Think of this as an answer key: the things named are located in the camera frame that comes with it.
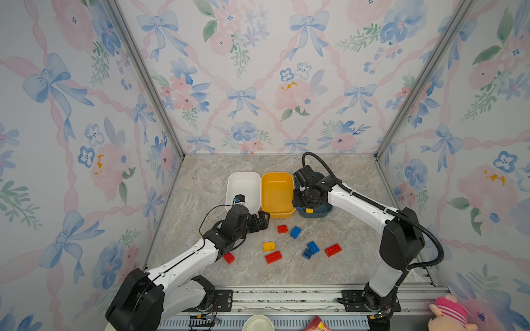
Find small red lego brick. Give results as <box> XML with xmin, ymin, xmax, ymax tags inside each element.
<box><xmin>277</xmin><ymin>225</ymin><xmax>288</xmax><ymax>234</ymax></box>

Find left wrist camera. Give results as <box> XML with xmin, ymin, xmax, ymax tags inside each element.
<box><xmin>233</xmin><ymin>194</ymin><xmax>246</xmax><ymax>205</ymax></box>

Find long red lego centre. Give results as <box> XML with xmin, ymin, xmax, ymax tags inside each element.
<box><xmin>265</xmin><ymin>250</ymin><xmax>282</xmax><ymax>265</ymax></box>

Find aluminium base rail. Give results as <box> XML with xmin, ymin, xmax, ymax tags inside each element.
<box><xmin>156</xmin><ymin>284</ymin><xmax>449</xmax><ymax>330</ymax></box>

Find white bowl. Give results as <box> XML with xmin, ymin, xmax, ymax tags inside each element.
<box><xmin>242</xmin><ymin>314</ymin><xmax>275</xmax><ymax>331</ymax></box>

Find yellow plastic container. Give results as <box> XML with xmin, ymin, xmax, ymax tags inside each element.
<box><xmin>261</xmin><ymin>172</ymin><xmax>295</xmax><ymax>219</ymax></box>

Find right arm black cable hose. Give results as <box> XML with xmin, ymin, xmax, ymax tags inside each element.
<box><xmin>301</xmin><ymin>152</ymin><xmax>444</xmax><ymax>270</ymax></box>

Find white plastic container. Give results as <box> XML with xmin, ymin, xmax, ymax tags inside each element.
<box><xmin>225</xmin><ymin>172</ymin><xmax>262</xmax><ymax>214</ymax></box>

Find red lego brick right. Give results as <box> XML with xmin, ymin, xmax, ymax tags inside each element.
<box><xmin>324</xmin><ymin>244</ymin><xmax>342</xmax><ymax>257</ymax></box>

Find red packet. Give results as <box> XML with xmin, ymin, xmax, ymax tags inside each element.
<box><xmin>304</xmin><ymin>316</ymin><xmax>331</xmax><ymax>331</ymax></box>

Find dark teal plastic container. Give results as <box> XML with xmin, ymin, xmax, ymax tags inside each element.
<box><xmin>294</xmin><ymin>172</ymin><xmax>333</xmax><ymax>219</ymax></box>

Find small dark blue lego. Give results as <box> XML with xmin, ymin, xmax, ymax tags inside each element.
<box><xmin>302</xmin><ymin>248</ymin><xmax>313</xmax><ymax>260</ymax></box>

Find pink plush toy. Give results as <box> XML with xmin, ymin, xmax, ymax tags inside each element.
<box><xmin>428</xmin><ymin>295</ymin><xmax>478</xmax><ymax>331</ymax></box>

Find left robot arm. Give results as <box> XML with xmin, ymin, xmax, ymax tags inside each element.
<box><xmin>105</xmin><ymin>204</ymin><xmax>271</xmax><ymax>330</ymax></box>

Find red lego brick left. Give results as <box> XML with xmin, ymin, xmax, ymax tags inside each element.
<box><xmin>223</xmin><ymin>252</ymin><xmax>235</xmax><ymax>265</ymax></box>

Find blue lego brick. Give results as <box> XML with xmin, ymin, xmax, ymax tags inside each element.
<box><xmin>307</xmin><ymin>241</ymin><xmax>320</xmax><ymax>255</ymax></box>
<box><xmin>290</xmin><ymin>226</ymin><xmax>302</xmax><ymax>239</ymax></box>

